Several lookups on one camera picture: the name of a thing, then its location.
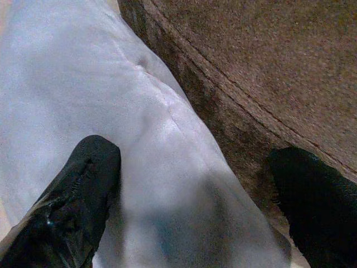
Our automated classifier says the white pillow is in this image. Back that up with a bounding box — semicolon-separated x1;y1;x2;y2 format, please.
0;0;292;268

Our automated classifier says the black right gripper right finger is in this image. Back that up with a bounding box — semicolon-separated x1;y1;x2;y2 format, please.
266;147;357;268

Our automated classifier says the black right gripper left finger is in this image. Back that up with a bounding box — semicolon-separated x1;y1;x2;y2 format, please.
0;135;122;268

